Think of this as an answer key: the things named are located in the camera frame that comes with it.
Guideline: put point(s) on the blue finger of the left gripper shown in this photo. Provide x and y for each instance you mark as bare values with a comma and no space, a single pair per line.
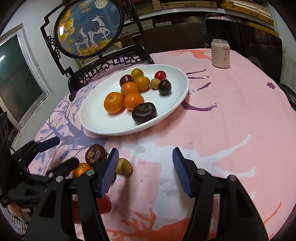
47,144
63,169

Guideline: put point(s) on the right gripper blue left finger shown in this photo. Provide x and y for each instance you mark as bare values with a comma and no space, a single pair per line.
53,219

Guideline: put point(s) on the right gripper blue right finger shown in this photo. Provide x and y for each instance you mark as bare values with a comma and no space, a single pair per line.
238,217

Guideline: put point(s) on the yellow orange lemon fruit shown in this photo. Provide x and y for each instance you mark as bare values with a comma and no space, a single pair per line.
82,168

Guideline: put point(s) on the red cherry tomato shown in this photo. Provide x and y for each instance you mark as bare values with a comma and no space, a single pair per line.
160,75
104,204

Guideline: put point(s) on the small tan fruit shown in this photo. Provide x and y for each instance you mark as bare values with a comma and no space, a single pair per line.
124,167

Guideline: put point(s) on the large mandarin orange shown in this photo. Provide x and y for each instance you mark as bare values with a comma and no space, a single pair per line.
113,103

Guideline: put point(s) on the small orange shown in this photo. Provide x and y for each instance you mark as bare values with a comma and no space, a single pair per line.
129,87
143,83

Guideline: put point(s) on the dark red plum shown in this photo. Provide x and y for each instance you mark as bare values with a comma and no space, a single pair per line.
125,78

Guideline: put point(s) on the yellow tomato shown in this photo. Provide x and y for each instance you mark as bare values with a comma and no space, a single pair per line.
136,73

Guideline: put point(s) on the small tan longan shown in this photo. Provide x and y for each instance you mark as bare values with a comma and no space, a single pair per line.
154,83

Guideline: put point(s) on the dark cherry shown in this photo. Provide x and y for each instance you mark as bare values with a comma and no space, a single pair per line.
164,87

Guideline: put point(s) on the left human hand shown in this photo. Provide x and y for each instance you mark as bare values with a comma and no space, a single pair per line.
16,211

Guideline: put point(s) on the white oval plate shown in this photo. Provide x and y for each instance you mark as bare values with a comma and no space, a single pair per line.
97,120

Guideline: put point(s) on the pink printed tablecloth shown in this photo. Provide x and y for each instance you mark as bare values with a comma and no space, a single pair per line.
233,121

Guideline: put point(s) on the round deer embroidery screen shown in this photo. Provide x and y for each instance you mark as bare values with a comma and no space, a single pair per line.
85,29

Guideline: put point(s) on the dark carved wooden chair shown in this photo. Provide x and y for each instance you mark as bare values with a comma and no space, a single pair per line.
130,55

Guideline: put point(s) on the pink beverage can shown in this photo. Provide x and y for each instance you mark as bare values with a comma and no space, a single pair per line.
220,53

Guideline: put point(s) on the black cabinet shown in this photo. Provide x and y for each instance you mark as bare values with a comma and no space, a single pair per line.
262,48

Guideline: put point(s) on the shelf with stacked boxes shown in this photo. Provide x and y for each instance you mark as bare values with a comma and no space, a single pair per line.
165,13

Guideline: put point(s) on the window with white frame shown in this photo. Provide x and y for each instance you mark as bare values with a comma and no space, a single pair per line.
23,85

